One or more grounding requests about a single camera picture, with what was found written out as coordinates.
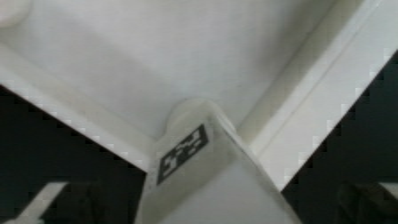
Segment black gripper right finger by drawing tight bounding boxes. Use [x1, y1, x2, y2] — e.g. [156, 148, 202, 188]
[333, 182, 398, 224]

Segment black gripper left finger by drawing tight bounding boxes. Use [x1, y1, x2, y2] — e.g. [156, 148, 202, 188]
[10, 182, 136, 224]

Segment white table leg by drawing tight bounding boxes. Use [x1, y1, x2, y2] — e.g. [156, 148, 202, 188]
[134, 98, 301, 224]

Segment white square table top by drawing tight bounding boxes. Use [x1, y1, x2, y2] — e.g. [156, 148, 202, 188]
[0, 0, 398, 186]

